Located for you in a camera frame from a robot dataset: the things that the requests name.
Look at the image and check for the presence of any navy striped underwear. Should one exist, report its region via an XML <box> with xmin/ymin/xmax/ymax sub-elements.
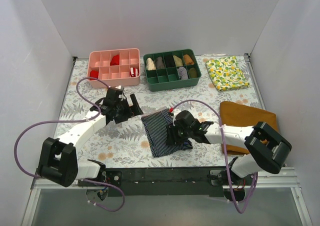
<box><xmin>141</xmin><ymin>108</ymin><xmax>193</xmax><ymax>158</ymax></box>

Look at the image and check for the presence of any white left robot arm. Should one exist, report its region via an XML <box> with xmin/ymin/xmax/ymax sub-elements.
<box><xmin>37</xmin><ymin>86</ymin><xmax>143</xmax><ymax>187</ymax></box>

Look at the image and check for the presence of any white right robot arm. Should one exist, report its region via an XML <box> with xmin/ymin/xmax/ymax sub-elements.
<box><xmin>166</xmin><ymin>109</ymin><xmax>292</xmax><ymax>185</ymax></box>

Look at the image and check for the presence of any cream rolled underwear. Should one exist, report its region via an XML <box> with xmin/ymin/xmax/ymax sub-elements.
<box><xmin>146</xmin><ymin>57</ymin><xmax>156</xmax><ymax>71</ymax></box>

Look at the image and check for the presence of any grey striped rolled underwear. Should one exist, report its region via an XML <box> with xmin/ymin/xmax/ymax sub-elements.
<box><xmin>177</xmin><ymin>66</ymin><xmax>189</xmax><ymax>80</ymax></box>

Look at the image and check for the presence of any black rolled underwear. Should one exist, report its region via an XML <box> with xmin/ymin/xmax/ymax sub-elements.
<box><xmin>164</xmin><ymin>55</ymin><xmax>176</xmax><ymax>68</ymax></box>

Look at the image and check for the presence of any olive green rolled underwear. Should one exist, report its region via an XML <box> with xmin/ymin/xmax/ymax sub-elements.
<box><xmin>188</xmin><ymin>67</ymin><xmax>198</xmax><ymax>79</ymax></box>

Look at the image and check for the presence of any beige yellow rolled underwear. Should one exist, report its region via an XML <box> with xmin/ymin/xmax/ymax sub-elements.
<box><xmin>173</xmin><ymin>55</ymin><xmax>184</xmax><ymax>67</ymax></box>

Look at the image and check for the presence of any orange brown rolled underwear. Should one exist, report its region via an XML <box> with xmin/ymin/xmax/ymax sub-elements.
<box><xmin>183</xmin><ymin>54</ymin><xmax>195</xmax><ymax>65</ymax></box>

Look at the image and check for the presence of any red white striped sock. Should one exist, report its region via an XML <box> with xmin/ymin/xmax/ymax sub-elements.
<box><xmin>129</xmin><ymin>67</ymin><xmax>139</xmax><ymax>78</ymax></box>

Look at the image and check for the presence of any floral patterned table mat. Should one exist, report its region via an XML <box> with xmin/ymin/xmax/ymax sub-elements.
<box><xmin>55</xmin><ymin>54</ymin><xmax>264</xmax><ymax>168</ymax></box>

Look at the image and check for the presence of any red rolled sock bottom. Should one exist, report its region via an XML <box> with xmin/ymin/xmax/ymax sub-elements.
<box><xmin>89</xmin><ymin>70</ymin><xmax>99</xmax><ymax>81</ymax></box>

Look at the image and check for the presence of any red rolled sock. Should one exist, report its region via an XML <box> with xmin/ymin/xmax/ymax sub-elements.
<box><xmin>110</xmin><ymin>54</ymin><xmax>120</xmax><ymax>66</ymax></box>
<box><xmin>89</xmin><ymin>70</ymin><xmax>99</xmax><ymax>81</ymax></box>

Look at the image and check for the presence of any pink divided organizer box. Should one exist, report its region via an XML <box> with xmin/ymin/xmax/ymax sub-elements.
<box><xmin>87</xmin><ymin>48</ymin><xmax>141</xmax><ymax>89</ymax></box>

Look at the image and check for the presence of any red rolled sock top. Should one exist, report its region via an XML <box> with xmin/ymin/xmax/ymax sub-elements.
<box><xmin>110</xmin><ymin>54</ymin><xmax>120</xmax><ymax>66</ymax></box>

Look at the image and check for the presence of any green divided organizer box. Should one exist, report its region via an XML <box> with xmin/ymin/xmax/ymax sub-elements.
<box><xmin>143</xmin><ymin>48</ymin><xmax>202</xmax><ymax>92</ymax></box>

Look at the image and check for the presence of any mustard brown folded cloth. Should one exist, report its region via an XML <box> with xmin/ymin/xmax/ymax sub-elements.
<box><xmin>219</xmin><ymin>100</ymin><xmax>278</xmax><ymax>156</ymax></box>

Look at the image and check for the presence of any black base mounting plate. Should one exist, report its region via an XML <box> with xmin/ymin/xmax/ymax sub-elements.
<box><xmin>77</xmin><ymin>166</ymin><xmax>257</xmax><ymax>199</ymax></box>

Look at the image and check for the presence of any lemon print folded cloth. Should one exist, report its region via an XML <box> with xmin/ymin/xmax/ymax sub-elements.
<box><xmin>205</xmin><ymin>56</ymin><xmax>250</xmax><ymax>92</ymax></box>

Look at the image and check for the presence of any aluminium frame rail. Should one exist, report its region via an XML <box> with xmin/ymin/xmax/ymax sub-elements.
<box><xmin>22</xmin><ymin>167</ymin><xmax>312</xmax><ymax>226</ymax></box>

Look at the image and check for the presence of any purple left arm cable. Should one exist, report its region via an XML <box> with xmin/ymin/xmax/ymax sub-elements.
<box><xmin>13</xmin><ymin>77</ymin><xmax>126</xmax><ymax>212</ymax></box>

